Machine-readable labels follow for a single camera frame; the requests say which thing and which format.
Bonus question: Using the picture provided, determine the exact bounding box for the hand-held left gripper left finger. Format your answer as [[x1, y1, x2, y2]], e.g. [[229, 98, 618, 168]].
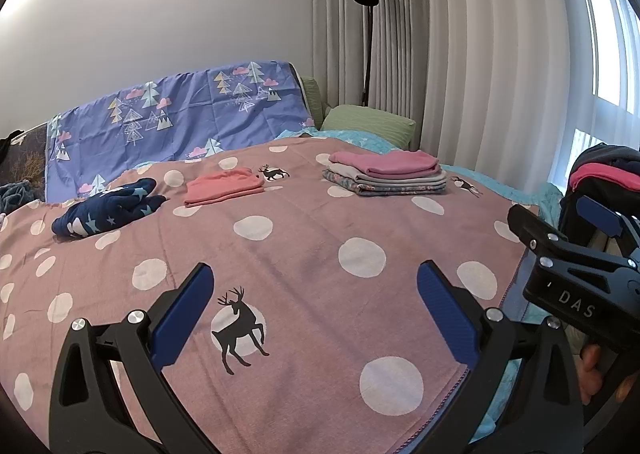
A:
[[48, 262, 226, 454]]

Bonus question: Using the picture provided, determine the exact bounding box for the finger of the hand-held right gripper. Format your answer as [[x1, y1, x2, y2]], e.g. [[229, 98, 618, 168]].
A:
[[575, 194, 640, 262], [507, 205, 640, 285]]

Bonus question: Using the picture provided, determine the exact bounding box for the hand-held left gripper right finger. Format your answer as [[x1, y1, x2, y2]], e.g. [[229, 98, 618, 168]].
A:
[[416, 260, 585, 454]]

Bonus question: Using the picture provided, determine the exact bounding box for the pink long-sleeve garment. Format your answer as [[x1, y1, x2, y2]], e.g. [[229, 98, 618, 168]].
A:
[[329, 150, 442, 175]]

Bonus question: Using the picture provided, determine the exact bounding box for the person's right hand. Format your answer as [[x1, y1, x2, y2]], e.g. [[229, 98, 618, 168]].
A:
[[577, 343, 604, 405]]

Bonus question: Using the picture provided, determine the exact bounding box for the bright pink cloth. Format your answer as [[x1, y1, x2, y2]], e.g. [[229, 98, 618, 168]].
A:
[[570, 164, 640, 195]]

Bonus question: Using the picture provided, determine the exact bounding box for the dark bag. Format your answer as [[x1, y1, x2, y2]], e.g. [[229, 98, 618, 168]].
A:
[[559, 144, 640, 255]]

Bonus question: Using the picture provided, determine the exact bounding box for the navy star-print garment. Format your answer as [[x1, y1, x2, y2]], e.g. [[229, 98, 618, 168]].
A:
[[51, 177, 168, 239]]

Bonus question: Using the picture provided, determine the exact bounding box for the coral folded garment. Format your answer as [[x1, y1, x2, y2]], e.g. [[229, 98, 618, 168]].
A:
[[184, 167, 266, 208]]

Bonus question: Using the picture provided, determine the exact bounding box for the grey folded garment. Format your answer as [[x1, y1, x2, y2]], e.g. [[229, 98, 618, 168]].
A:
[[322, 164, 447, 187]]

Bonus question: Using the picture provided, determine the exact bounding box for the pink polka-dot deer blanket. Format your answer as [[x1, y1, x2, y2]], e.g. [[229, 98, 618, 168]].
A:
[[0, 139, 541, 454]]

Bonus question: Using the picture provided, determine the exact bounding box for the floral patterned folded garment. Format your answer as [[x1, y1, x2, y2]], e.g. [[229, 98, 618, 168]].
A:
[[322, 170, 447, 197]]

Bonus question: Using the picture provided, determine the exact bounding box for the grey pleated curtain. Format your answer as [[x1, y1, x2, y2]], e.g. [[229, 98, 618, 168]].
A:
[[312, 0, 640, 195]]

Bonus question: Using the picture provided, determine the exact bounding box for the window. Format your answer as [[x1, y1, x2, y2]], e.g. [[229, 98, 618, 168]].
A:
[[565, 0, 640, 109]]

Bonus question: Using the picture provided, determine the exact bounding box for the large green pillow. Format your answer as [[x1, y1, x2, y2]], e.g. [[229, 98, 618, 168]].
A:
[[320, 104, 417, 152]]

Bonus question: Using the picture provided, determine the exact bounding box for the blue tree-print sheet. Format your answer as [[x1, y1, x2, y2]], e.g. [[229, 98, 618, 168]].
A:
[[44, 61, 316, 199]]

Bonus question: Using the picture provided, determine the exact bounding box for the dark blue fuzzy blanket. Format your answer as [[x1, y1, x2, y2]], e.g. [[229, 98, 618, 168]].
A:
[[0, 181, 46, 215]]

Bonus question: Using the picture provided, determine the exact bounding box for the dark floral cloth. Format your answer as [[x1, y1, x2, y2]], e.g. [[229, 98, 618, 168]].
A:
[[0, 121, 51, 185]]

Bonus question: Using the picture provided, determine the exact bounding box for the small green pillow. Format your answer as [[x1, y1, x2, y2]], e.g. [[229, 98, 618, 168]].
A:
[[300, 76, 333, 129]]

